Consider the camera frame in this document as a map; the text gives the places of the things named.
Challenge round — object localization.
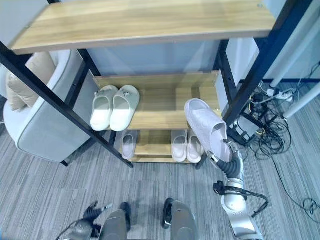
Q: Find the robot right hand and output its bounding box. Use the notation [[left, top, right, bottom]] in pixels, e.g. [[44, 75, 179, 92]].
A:
[[206, 138, 246, 180]]

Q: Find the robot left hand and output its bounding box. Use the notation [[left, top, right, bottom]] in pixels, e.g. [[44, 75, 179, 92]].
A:
[[83, 200, 114, 227]]

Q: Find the pink textured slipper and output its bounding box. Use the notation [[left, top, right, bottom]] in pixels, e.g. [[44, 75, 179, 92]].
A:
[[184, 98, 233, 163], [120, 133, 137, 160]]

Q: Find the beige slipper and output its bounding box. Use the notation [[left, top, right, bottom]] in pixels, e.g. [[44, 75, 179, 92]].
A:
[[170, 129, 189, 163], [186, 128, 205, 164]]

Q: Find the black electronics box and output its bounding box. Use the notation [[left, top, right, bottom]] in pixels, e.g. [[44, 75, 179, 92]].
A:
[[232, 115, 261, 144]]

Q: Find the silver robot right leg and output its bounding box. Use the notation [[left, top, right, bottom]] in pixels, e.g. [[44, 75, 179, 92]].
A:
[[161, 198, 199, 240]]

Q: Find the small wooden shelf board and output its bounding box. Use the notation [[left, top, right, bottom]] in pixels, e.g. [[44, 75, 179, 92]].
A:
[[115, 129, 201, 165]]

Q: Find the white power strip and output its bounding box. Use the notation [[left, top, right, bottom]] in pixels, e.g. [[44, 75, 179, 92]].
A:
[[265, 88, 294, 103]]

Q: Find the medium wooden shelf board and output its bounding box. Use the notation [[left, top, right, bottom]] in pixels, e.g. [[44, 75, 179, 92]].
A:
[[92, 70, 223, 131]]

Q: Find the grey armchair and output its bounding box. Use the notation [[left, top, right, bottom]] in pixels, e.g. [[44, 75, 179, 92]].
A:
[[0, 49, 94, 167]]

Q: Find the white table leg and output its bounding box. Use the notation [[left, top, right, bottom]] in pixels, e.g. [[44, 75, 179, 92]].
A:
[[284, 81, 320, 119], [271, 14, 316, 89]]

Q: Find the pale green slipper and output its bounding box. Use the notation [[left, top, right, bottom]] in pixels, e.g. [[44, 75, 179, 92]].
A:
[[89, 84, 120, 132], [109, 84, 141, 132]]

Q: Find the beige cushion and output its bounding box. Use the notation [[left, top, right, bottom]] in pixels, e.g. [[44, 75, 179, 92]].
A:
[[5, 51, 56, 111]]

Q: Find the large wooden shelf board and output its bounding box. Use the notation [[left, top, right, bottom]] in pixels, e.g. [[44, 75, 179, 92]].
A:
[[8, 0, 276, 56]]

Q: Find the tangle of black cables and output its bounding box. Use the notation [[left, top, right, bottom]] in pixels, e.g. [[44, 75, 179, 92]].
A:
[[246, 62, 320, 201]]

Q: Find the black looped floor cable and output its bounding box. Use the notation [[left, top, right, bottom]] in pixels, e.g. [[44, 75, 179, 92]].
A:
[[301, 198, 320, 222]]

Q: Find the black metal rack frame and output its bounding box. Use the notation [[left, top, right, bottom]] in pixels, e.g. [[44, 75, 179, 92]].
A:
[[0, 0, 315, 171]]

